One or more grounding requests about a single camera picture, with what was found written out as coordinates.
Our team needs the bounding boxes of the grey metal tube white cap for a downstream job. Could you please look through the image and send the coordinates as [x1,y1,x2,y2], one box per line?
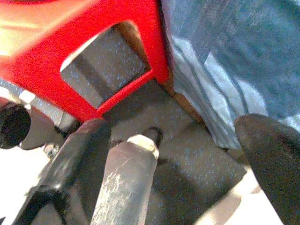
[90,134,160,225]

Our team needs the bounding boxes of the black round knob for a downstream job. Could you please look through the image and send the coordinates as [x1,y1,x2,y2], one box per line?
[0,103,32,149]

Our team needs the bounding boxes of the blue grey cloth garment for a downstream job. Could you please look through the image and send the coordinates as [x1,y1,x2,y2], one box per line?
[161,0,300,151]

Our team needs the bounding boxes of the red plastic laundry basket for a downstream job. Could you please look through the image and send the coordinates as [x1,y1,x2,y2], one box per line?
[0,0,171,122]

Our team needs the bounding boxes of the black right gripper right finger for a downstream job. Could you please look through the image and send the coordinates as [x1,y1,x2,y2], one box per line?
[233,113,300,225]

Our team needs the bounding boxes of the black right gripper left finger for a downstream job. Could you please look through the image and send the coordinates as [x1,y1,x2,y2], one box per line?
[13,119,111,225]

